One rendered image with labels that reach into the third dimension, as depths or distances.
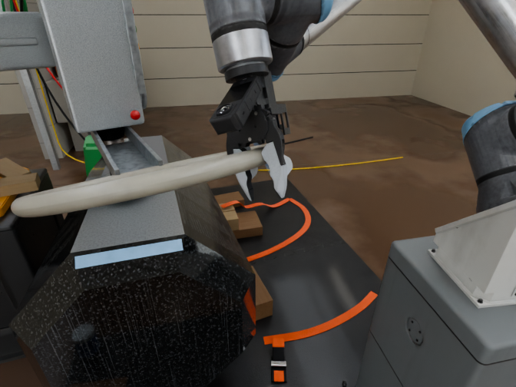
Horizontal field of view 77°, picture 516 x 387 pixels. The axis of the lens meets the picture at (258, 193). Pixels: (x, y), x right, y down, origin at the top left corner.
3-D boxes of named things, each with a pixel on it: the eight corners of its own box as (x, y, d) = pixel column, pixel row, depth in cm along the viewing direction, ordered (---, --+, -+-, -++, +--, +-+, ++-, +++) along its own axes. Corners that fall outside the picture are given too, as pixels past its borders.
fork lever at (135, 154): (76, 127, 133) (73, 114, 130) (125, 120, 141) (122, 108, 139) (103, 191, 80) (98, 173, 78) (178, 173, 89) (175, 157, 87)
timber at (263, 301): (272, 315, 180) (272, 299, 175) (253, 322, 176) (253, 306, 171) (253, 279, 205) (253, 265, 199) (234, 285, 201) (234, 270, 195)
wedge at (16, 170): (-12, 173, 165) (-15, 163, 162) (9, 166, 173) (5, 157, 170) (11, 180, 157) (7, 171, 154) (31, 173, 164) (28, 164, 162)
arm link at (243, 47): (249, 24, 45) (197, 46, 50) (256, 60, 46) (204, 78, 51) (277, 34, 52) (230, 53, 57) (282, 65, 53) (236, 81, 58)
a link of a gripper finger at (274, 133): (294, 160, 50) (272, 107, 50) (289, 162, 49) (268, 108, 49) (269, 170, 53) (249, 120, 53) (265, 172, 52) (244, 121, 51)
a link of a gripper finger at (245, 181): (266, 193, 60) (266, 143, 57) (249, 202, 55) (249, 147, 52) (251, 191, 61) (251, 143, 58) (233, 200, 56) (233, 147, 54)
